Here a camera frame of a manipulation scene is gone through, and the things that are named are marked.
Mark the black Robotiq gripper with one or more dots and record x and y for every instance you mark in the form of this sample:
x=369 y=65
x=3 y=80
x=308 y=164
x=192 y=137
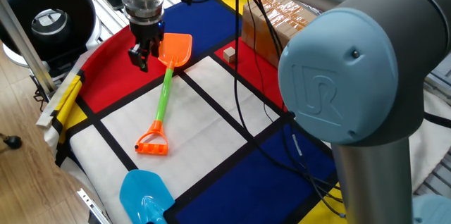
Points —
x=146 y=32

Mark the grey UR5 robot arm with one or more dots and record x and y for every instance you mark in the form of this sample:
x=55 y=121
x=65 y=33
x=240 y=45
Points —
x=338 y=76

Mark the small wooden cube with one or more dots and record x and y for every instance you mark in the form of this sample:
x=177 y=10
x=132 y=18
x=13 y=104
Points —
x=229 y=55

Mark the Mondrian pattern tablecloth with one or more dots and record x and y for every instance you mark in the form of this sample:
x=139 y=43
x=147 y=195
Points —
x=211 y=129

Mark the black round device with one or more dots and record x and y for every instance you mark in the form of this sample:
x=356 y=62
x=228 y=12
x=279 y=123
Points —
x=21 y=5

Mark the taped cardboard box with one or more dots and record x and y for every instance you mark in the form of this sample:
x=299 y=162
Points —
x=285 y=14

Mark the black knob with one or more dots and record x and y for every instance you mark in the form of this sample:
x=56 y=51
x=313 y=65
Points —
x=13 y=142

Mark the aluminium frame post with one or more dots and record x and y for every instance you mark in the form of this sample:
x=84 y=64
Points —
x=24 y=44

